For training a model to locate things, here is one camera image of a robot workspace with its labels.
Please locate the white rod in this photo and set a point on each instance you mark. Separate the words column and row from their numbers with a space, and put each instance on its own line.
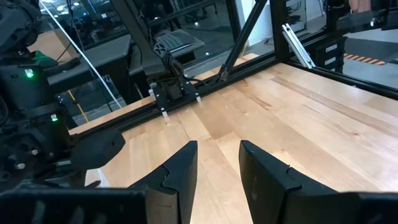
column 81, row 56

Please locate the black box with white labels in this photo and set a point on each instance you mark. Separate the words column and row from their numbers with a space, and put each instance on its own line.
column 329, row 53

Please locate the black laptop keyboard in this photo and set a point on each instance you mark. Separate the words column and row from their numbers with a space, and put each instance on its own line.
column 174, row 40

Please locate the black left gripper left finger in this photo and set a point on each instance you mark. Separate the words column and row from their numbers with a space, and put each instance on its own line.
column 180, row 174

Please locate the black bracket with white standoffs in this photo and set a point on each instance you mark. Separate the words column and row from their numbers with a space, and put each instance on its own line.
column 174, row 90

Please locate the silver aluminium bar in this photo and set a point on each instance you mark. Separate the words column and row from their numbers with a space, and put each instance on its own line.
column 298, row 46

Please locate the dark grey desk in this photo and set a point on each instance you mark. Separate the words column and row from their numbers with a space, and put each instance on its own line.
column 102, row 56

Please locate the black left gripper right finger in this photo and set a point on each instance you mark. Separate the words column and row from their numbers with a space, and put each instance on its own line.
column 267, row 177

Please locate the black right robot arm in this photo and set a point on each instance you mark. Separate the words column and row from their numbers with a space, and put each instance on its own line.
column 25, row 90

